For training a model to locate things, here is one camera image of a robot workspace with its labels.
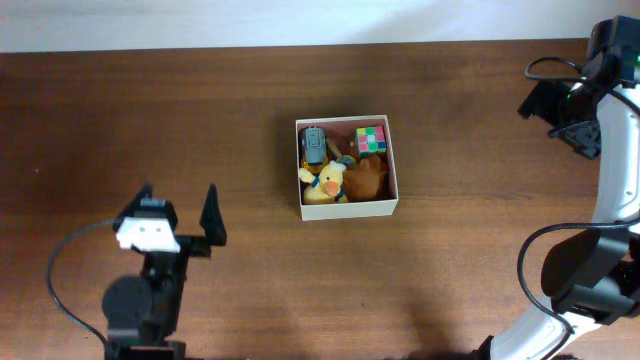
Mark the yellow grey toy truck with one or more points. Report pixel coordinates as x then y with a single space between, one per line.
314 150

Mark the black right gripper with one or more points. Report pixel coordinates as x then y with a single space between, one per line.
542 102

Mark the multicoloured puzzle cube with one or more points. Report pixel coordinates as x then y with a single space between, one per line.
370 140

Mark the white cardboard box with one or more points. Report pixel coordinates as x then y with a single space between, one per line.
342 131

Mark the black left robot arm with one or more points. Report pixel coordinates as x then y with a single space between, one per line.
142 310

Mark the brown plush toy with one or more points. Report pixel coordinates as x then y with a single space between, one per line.
366 180

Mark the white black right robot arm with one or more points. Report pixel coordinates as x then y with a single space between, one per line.
580 277

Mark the yellow wooden rattle drum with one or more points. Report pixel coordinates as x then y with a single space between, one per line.
344 159

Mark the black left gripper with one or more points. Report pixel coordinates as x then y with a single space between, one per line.
210 220

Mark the yellow plush duck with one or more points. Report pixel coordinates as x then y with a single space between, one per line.
326 187

